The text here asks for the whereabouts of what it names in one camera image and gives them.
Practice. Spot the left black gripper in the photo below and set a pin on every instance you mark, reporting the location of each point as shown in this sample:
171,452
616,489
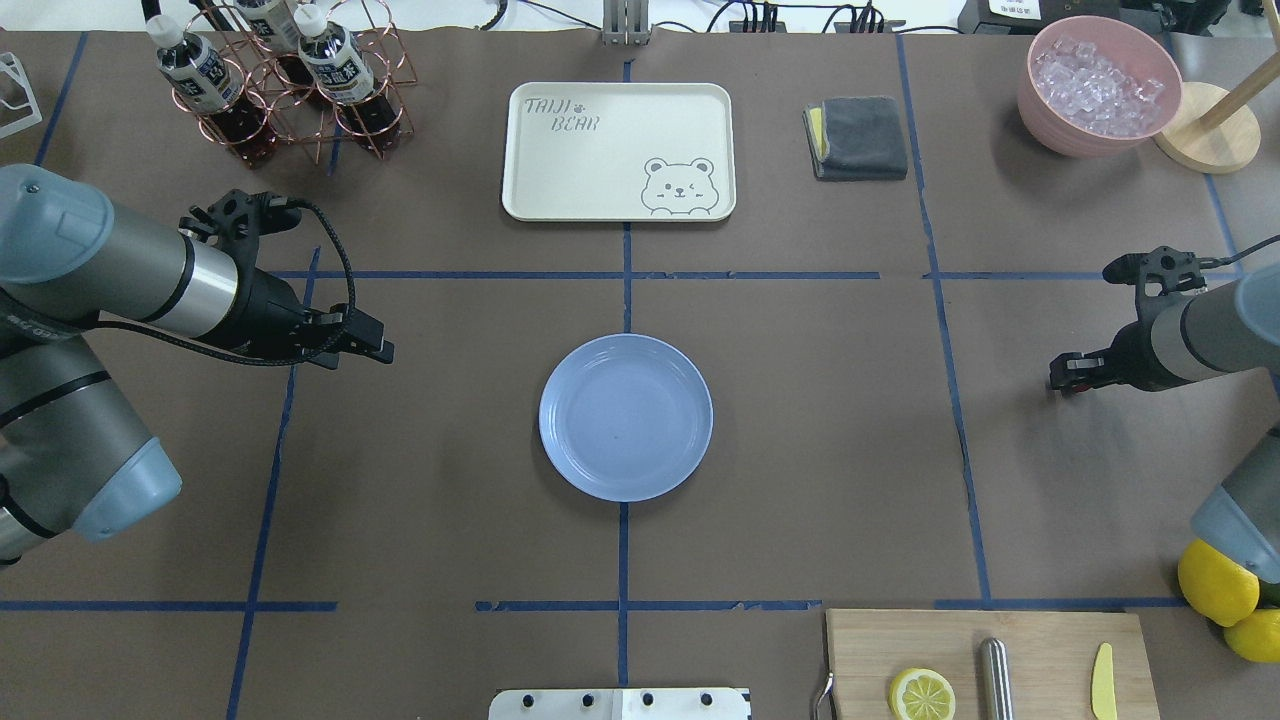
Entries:
272,312

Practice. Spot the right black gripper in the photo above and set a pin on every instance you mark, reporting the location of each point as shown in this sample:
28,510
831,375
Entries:
1132,357

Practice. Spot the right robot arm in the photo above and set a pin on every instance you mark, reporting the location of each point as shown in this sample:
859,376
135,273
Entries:
1218,346

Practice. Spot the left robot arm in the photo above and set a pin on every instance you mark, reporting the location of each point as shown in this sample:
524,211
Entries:
76,455

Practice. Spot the blue plate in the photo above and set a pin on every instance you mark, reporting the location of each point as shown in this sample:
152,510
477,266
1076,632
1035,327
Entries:
626,418

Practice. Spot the tea bottle left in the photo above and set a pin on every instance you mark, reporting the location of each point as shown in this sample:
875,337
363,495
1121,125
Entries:
206,85

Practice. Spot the tea bottle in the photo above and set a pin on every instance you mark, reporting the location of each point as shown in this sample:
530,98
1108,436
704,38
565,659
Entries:
272,23
337,63
206,85

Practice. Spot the wooden stand with base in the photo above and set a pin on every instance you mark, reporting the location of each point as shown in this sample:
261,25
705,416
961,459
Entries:
1214,131

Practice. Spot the yellow lemon front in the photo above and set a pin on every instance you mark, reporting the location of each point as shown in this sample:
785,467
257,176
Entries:
1215,586

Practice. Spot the yellow lemon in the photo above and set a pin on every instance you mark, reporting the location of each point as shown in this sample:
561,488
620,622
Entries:
1215,586
1255,638

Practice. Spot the tea bottle right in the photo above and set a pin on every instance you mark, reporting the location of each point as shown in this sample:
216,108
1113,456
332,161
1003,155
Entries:
337,63

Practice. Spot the pink bowl of ice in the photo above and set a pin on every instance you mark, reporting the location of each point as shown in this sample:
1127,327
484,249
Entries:
1094,86

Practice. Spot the tea bottle lower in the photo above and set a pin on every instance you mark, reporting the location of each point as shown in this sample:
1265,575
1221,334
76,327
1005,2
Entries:
272,23

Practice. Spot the yellow lemon rear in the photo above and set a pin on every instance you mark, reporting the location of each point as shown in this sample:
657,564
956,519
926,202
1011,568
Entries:
1255,638

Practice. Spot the yellow plastic knife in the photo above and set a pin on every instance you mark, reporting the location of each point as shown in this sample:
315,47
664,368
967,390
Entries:
1103,687

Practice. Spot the steel cylinder with black cap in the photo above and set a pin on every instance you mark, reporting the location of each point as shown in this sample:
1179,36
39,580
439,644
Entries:
995,672

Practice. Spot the cream bear tray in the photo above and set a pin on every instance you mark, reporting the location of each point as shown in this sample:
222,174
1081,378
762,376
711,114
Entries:
619,152

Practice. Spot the grey folded cloth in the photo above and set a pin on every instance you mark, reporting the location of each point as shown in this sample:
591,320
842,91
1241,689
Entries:
856,139

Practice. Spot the lemon half slice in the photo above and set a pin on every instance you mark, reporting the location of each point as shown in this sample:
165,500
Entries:
921,693

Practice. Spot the black power strip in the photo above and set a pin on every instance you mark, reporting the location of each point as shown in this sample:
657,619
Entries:
846,18

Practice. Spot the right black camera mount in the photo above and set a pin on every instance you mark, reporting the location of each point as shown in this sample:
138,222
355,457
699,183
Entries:
1161,278

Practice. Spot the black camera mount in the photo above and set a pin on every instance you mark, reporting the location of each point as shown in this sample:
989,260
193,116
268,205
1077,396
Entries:
1161,278
239,216

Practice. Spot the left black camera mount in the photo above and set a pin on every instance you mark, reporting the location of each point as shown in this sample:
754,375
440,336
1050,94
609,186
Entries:
239,216

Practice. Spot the copper wire bottle rack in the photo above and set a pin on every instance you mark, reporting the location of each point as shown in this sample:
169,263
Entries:
301,116

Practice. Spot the white wire rack corner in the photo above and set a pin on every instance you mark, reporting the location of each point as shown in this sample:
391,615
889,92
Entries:
19,105

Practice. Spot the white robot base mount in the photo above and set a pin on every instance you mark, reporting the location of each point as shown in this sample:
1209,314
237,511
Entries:
623,703

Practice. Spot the metal clamp bracket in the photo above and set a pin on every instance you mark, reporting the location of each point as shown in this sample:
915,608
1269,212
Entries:
626,23

